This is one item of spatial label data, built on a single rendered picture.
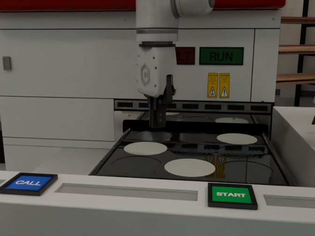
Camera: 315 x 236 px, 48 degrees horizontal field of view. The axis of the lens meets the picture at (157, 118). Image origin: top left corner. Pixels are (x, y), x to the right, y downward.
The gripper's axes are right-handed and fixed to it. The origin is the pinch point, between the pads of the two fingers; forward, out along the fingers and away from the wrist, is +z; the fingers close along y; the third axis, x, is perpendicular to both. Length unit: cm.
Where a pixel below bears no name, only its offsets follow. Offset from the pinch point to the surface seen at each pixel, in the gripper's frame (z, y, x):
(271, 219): 2.0, 39.9, -7.6
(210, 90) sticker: -2.2, -14.1, 24.3
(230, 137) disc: 8.4, -2.9, 22.7
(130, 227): 4.1, 30.8, -20.2
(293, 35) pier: -13, -407, 508
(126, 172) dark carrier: 8.2, 6.0, -10.0
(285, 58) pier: 29, -415, 501
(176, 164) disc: 8.2, 7.3, 0.5
